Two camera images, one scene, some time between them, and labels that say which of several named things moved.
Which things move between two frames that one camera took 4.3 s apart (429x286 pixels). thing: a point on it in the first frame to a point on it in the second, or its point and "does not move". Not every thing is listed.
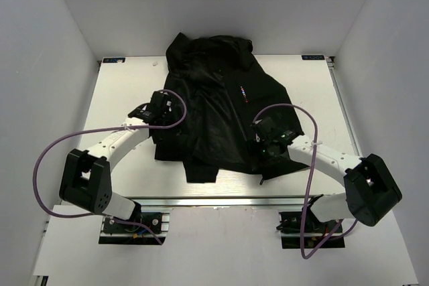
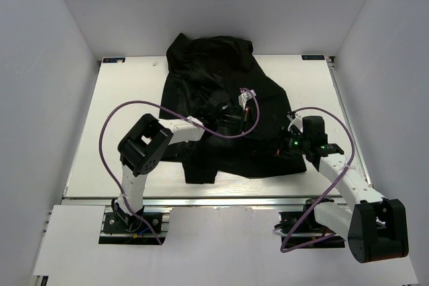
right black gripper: x=258 y=143 to x=283 y=143
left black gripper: x=169 y=113 to x=242 y=122
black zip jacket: x=224 y=92 does not move
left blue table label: x=113 y=59 does not move
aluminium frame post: x=233 y=201 does not move
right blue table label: x=313 y=57 does not move
